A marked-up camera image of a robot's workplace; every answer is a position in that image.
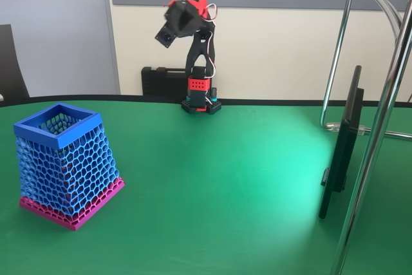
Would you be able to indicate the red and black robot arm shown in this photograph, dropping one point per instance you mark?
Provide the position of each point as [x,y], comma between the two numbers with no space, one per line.
[197,48]

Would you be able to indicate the black arm base with clamps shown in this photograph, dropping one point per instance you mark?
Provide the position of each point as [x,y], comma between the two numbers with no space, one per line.
[216,107]

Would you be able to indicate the blue and pink lattice basket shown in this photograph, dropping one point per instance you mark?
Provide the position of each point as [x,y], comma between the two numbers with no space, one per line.
[64,172]

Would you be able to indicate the black plastic tool case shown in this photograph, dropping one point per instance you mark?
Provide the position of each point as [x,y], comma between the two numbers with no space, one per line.
[161,81]

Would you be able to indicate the clear plastic clip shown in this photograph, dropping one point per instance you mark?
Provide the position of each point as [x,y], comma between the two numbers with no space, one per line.
[334,126]

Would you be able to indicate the green table cloth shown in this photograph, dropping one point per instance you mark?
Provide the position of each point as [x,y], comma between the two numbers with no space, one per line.
[206,207]

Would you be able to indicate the black monitor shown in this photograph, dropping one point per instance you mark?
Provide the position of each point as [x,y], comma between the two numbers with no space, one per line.
[341,156]

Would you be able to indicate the chrome tube stand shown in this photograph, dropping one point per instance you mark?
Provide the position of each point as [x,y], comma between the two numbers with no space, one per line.
[367,185]

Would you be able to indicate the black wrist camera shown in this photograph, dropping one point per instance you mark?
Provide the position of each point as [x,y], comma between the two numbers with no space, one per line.
[166,36]

